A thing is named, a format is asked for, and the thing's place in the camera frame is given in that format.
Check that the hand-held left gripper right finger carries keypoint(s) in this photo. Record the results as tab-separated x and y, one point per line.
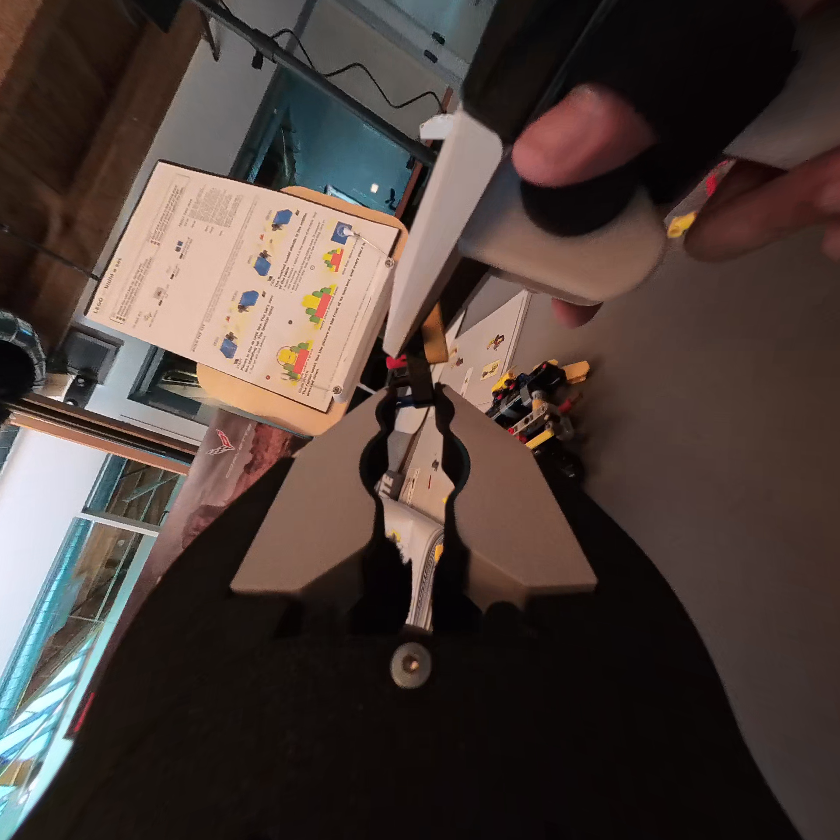
518	525

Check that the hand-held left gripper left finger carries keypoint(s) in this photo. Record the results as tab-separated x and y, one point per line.
308	525

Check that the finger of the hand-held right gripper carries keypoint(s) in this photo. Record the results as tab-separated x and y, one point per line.
446	216

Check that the lego car model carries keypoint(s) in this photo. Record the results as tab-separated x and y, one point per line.
538	407

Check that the black lego beam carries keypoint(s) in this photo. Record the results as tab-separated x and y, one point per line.
420	380

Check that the lego set box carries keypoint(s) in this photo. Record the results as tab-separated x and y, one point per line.
243	472

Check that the lego instruction booklet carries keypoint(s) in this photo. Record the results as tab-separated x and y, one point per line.
485	328

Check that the person's right hand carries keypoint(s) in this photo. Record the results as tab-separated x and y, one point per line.
584	131

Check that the black metal pole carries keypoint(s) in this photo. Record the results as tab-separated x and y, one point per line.
315	72

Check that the printed instruction sheet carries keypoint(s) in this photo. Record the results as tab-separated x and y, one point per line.
229	282

